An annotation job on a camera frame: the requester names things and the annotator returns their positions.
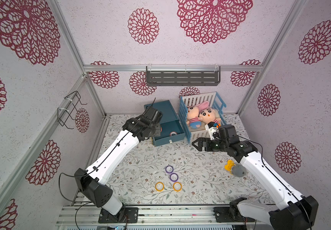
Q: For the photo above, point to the teal top drawer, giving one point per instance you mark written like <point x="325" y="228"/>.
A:
<point x="170" y="132"/>

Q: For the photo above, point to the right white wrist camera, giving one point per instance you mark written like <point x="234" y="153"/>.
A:
<point x="212" y="129"/>

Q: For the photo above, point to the plush doll orange striped shirt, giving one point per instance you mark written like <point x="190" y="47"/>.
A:
<point x="208" y="114"/>

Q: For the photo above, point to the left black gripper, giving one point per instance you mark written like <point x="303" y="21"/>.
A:
<point x="157" y="132"/>

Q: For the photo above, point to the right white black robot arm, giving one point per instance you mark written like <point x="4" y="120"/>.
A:
<point x="291" y="209"/>

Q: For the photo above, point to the black wire wall rack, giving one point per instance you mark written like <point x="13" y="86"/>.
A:
<point x="65" y="113"/>

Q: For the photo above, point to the yellow tape roll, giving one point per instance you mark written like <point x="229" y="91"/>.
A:
<point x="177" y="186"/>
<point x="159" y="186"/>

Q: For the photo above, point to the grey wall shelf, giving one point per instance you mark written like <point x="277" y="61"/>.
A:
<point x="183" y="78"/>

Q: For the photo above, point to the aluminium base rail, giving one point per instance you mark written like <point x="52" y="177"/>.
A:
<point x="89" y="215"/>

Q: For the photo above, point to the yellow grey toy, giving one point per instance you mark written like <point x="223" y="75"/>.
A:
<point x="235" y="169"/>

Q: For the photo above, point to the teal three-drawer cabinet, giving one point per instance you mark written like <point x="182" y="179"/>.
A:
<point x="167" y="110"/>

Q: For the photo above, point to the plush doll blue striped shirt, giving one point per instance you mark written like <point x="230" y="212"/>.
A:
<point x="193" y="120"/>

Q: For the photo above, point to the purple tape roll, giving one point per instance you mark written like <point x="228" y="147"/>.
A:
<point x="169" y="169"/>
<point x="174" y="177"/>

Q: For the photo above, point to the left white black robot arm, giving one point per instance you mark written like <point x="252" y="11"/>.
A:
<point x="92" y="182"/>

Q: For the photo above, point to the blue white toy crib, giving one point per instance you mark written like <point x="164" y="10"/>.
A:
<point x="194" y="98"/>

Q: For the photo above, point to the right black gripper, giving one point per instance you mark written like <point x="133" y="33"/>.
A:
<point x="207" y="144"/>

